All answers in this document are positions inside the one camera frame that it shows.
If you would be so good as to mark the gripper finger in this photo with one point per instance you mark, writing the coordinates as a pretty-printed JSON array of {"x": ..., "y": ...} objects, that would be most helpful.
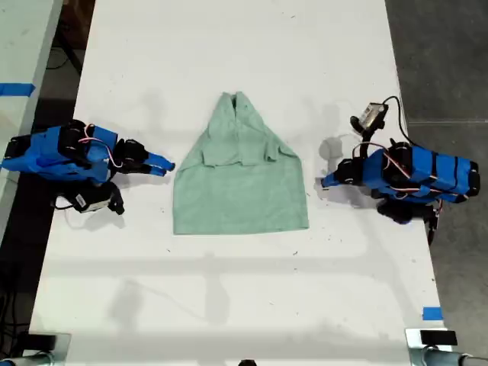
[
  {"x": 332, "y": 185},
  {"x": 162, "y": 162},
  {"x": 154, "y": 171},
  {"x": 331, "y": 178}
]

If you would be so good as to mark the pale green T-shirt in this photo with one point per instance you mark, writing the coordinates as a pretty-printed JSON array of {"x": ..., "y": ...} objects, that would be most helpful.
[{"x": 240, "y": 183}]

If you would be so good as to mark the long blue tape strip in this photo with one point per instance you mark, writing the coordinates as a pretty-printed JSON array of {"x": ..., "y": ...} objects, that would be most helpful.
[{"x": 15, "y": 88}]

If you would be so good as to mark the white side table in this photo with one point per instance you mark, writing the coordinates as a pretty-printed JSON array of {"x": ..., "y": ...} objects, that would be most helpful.
[{"x": 23, "y": 45}]

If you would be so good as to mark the short blue tape strip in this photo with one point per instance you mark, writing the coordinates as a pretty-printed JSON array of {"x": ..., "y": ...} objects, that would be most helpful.
[{"x": 432, "y": 313}]

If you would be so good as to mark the grey metal pipe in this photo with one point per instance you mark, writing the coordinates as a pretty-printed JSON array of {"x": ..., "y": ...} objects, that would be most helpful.
[{"x": 450, "y": 358}]

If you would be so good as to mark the gripper camera stalk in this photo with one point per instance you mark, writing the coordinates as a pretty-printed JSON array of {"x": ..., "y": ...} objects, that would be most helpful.
[
  {"x": 366, "y": 137},
  {"x": 116, "y": 198}
]

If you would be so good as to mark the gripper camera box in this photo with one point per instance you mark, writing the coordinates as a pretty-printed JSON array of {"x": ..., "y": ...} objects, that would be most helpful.
[
  {"x": 373, "y": 115},
  {"x": 91, "y": 200}
]

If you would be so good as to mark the metal bracket with black block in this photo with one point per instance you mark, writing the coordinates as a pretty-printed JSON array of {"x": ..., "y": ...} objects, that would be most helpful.
[
  {"x": 45, "y": 341},
  {"x": 434, "y": 339}
]

